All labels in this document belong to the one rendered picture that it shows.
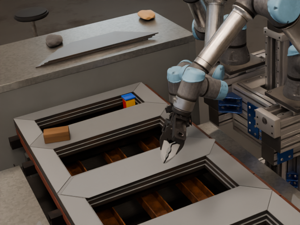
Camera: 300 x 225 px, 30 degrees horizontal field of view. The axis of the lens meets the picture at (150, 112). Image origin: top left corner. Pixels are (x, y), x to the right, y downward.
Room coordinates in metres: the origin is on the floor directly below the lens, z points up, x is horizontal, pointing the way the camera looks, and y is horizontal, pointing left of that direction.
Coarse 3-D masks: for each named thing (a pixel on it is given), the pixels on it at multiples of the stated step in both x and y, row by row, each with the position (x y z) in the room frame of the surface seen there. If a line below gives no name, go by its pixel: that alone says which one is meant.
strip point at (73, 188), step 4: (72, 180) 1.97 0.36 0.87; (76, 180) 1.97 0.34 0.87; (68, 184) 1.95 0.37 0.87; (72, 184) 1.94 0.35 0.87; (76, 184) 1.94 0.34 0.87; (68, 188) 1.92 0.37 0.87; (72, 188) 1.91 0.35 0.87; (76, 188) 1.91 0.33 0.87; (80, 188) 1.91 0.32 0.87; (64, 192) 1.89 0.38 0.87; (68, 192) 1.89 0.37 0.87; (72, 192) 1.89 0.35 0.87; (76, 192) 1.88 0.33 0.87; (80, 192) 1.88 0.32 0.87; (84, 192) 1.88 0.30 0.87; (80, 196) 1.85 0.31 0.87; (84, 196) 1.85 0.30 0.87
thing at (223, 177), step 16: (64, 112) 2.62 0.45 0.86; (80, 112) 2.65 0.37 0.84; (16, 128) 2.58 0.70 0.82; (128, 128) 2.40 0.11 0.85; (144, 128) 2.42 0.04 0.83; (80, 144) 2.30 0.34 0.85; (96, 144) 2.32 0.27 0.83; (192, 160) 2.03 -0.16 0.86; (208, 160) 2.03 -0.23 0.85; (160, 176) 1.96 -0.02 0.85; (176, 176) 1.98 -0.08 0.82; (224, 176) 1.91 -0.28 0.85; (112, 192) 1.88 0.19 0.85; (128, 192) 1.90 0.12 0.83; (64, 208) 1.80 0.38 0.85; (240, 224) 1.60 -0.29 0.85; (256, 224) 1.61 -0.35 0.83; (272, 224) 1.60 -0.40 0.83
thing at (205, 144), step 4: (196, 140) 2.19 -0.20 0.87; (200, 140) 2.19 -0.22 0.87; (204, 140) 2.18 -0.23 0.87; (208, 140) 2.18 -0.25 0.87; (200, 144) 2.15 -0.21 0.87; (204, 144) 2.15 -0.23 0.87; (208, 144) 2.14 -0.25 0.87; (212, 144) 2.14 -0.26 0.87; (204, 148) 2.11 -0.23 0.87; (208, 148) 2.11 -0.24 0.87; (208, 152) 2.08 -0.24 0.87
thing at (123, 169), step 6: (114, 162) 2.08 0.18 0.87; (120, 162) 2.07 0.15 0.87; (126, 162) 2.07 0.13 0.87; (114, 168) 2.03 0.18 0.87; (120, 168) 2.03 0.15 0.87; (126, 168) 2.02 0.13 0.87; (132, 168) 2.02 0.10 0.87; (120, 174) 1.98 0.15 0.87; (126, 174) 1.98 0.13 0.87; (132, 174) 1.97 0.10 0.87; (138, 174) 1.97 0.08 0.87; (126, 180) 1.93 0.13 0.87; (132, 180) 1.93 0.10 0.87
